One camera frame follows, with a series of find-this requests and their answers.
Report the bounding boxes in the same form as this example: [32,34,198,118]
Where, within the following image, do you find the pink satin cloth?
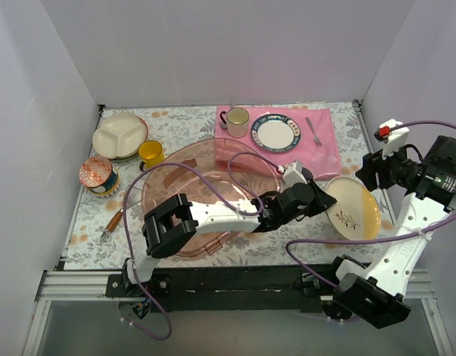
[214,105,343,182]

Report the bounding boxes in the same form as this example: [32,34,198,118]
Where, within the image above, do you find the floral tablecloth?
[65,102,382,270]

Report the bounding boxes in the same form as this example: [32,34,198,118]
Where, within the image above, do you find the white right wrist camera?
[374,119,409,159]

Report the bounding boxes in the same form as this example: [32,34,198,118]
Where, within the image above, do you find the orange patterned bowl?
[79,156,113,188]

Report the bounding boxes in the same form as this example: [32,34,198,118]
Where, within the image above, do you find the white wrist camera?
[374,119,409,159]
[281,160,306,188]

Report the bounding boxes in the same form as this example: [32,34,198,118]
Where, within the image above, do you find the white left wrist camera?
[281,160,306,188]

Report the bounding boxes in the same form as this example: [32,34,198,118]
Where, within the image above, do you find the cream yellow floral plate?
[326,177,381,241]

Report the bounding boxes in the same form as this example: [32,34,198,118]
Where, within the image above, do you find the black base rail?
[55,259,414,314]

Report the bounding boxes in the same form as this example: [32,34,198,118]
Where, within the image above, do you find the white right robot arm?
[326,136,456,329]

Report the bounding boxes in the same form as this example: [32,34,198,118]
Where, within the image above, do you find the wooden handled spatula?
[101,191,141,240]

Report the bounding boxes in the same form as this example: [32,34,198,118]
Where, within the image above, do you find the pink transparent plastic bin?
[140,136,290,257]

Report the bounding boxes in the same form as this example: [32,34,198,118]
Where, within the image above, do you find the yellow mug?
[138,140,165,171]

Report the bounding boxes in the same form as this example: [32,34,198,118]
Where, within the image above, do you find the cream enamel mug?
[219,108,250,138]

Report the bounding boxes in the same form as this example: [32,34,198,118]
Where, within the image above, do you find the silver fork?
[305,117,322,146]

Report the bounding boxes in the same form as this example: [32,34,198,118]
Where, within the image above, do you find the blue rimmed white plate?
[251,113,302,154]

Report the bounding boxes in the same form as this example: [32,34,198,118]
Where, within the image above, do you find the cream divided plate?
[92,113,148,159]

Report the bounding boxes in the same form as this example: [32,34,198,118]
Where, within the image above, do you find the pink mug purple inside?
[303,167,314,184]

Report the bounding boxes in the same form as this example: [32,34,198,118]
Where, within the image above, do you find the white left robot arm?
[122,181,337,297]

